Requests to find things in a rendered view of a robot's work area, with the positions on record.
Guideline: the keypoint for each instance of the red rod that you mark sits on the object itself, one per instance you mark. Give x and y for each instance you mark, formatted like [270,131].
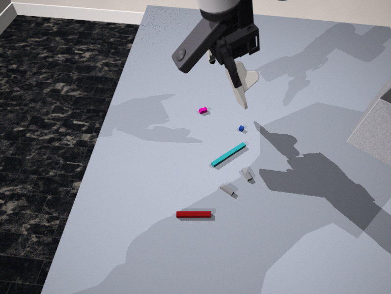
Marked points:
[193,214]

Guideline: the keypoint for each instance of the grey rod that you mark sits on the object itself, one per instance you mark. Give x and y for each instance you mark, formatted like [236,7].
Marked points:
[227,189]
[246,174]

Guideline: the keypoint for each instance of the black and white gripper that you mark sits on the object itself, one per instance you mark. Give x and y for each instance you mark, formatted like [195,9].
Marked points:
[238,39]

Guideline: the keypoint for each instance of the turquoise rod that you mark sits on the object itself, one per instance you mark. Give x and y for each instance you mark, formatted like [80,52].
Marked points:
[228,154]

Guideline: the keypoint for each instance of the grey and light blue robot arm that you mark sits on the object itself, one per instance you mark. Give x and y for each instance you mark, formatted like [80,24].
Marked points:
[203,36]

